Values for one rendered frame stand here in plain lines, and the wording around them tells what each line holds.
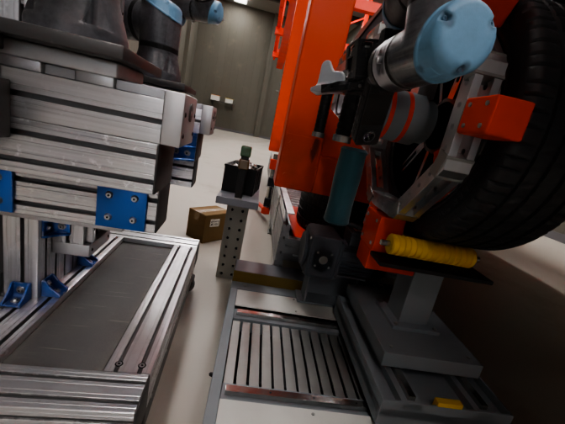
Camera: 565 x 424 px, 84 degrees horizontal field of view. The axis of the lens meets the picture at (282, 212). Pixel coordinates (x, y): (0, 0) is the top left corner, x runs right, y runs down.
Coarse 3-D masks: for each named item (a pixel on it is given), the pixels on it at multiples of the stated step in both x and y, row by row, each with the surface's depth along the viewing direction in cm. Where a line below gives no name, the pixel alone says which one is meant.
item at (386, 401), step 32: (352, 320) 115; (352, 352) 101; (384, 384) 86; (416, 384) 89; (448, 384) 92; (480, 384) 93; (384, 416) 79; (416, 416) 80; (448, 416) 81; (480, 416) 81; (512, 416) 82
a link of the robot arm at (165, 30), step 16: (144, 0) 92; (160, 0) 91; (128, 16) 93; (144, 16) 92; (160, 16) 92; (176, 16) 94; (144, 32) 93; (160, 32) 93; (176, 32) 96; (176, 48) 98
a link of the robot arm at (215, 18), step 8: (192, 0) 118; (200, 0) 114; (208, 0) 114; (192, 8) 118; (200, 8) 116; (208, 8) 116; (216, 8) 116; (192, 16) 120; (200, 16) 118; (208, 16) 117; (216, 16) 117
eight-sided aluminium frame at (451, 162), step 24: (480, 72) 62; (504, 72) 63; (480, 96) 66; (456, 120) 66; (384, 144) 115; (456, 144) 66; (384, 168) 111; (432, 168) 71; (456, 168) 67; (384, 192) 105; (408, 192) 80; (432, 192) 77; (408, 216) 84
